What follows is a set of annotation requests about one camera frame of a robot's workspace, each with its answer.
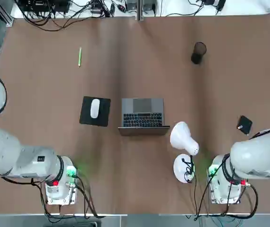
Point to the green pen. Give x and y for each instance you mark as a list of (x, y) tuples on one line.
[(80, 56)]

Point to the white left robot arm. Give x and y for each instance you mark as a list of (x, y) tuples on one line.
[(0, 146)]

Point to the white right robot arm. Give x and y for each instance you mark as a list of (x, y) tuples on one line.
[(253, 156)]

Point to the black mesh pen holder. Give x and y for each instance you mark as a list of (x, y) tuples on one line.
[(197, 57)]

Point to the grey laptop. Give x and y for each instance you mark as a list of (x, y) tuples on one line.
[(142, 105)]

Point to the black mouse pad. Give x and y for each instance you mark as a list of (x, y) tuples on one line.
[(104, 111)]

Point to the white computer mouse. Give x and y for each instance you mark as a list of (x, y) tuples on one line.
[(95, 108)]

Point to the white desk lamp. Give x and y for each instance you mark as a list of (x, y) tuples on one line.
[(181, 134)]

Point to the small black square box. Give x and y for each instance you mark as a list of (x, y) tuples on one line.
[(245, 123)]

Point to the black power adapter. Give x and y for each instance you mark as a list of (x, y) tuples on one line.
[(209, 2), (221, 3)]

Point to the black electronics box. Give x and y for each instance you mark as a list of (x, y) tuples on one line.
[(45, 6)]

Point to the aluminium frame post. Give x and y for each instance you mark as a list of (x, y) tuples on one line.
[(140, 10)]

